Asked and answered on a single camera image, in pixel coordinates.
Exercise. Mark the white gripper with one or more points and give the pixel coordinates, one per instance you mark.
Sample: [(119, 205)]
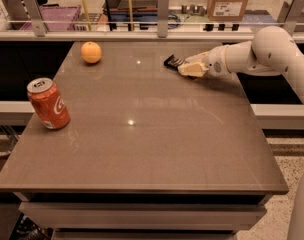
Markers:
[(216, 61)]

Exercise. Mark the black rxbar chocolate bar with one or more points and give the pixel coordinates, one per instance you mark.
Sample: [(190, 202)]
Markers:
[(173, 63)]

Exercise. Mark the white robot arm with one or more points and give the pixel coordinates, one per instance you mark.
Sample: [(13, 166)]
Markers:
[(272, 50)]

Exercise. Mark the red coke can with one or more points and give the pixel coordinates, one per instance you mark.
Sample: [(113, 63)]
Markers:
[(48, 103)]

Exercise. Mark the cardboard box with label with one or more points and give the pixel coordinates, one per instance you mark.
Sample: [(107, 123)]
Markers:
[(226, 10)]

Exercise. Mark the orange blue shelf cart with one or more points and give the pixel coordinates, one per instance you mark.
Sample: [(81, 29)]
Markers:
[(130, 12)]

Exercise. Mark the orange fruit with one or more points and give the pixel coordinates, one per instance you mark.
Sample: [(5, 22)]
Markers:
[(91, 52)]

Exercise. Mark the purple plastic crate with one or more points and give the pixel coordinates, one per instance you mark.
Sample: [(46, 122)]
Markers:
[(60, 18)]

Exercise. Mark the metal railing post middle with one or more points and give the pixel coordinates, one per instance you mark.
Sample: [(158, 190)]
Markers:
[(162, 18)]

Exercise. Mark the metal railing post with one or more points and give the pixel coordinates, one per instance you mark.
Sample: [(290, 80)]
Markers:
[(162, 18), (292, 10), (38, 26)]

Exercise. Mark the metal railing post right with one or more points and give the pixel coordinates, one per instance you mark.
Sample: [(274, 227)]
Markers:
[(292, 10)]

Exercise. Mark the metal railing post left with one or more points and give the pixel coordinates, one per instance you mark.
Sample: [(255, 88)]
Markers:
[(38, 26)]

